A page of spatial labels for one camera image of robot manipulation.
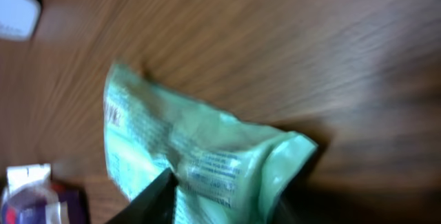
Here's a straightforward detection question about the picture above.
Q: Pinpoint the purple snack package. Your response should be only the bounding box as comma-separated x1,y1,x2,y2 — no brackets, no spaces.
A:
1,163,89,224

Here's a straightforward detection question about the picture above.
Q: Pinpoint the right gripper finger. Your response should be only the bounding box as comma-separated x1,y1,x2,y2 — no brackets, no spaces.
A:
106,168,178,224

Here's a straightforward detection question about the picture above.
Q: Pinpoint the white barcode scanner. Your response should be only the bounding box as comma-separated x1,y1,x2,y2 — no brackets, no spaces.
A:
1,0,41,41

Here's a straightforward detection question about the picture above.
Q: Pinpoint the mint green wipes pack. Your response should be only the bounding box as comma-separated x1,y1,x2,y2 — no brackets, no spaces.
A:
103,64,317,223

